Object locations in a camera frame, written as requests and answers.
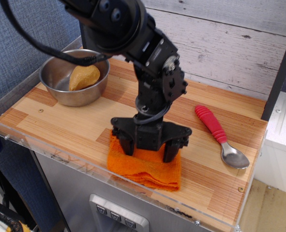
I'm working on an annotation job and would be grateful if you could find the orange cloth napkin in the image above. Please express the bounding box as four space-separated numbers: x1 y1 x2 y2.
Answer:
107 134 181 191

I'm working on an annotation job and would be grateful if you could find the red handled metal spoon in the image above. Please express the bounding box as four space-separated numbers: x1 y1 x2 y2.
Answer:
195 105 250 169

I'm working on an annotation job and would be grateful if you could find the black vertical frame post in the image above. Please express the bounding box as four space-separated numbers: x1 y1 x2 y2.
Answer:
79 23 94 50

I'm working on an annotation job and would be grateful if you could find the stainless steel bowl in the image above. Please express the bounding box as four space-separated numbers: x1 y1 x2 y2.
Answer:
39 57 110 107

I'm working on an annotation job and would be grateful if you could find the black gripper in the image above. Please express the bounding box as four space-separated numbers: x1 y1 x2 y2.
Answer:
111 117 192 162

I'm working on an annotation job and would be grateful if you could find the white ridged appliance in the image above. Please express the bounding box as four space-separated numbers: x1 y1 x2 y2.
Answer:
255 92 286 192

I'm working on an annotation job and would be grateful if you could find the stainless steel cabinet front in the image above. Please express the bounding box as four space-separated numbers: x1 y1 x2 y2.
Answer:
35 153 205 232

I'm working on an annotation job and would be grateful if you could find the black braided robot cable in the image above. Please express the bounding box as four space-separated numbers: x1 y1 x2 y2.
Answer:
0 0 114 67

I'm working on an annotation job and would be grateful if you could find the silver button control panel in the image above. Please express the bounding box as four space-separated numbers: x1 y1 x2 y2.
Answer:
89 194 150 232

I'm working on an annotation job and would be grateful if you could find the clear acrylic edge guard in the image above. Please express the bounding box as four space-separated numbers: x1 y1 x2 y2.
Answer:
0 118 269 232

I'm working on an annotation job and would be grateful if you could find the tan pear shaped toy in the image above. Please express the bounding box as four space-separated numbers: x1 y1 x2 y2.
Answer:
69 65 101 91

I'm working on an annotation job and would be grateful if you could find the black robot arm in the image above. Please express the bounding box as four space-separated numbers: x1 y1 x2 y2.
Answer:
64 0 192 163

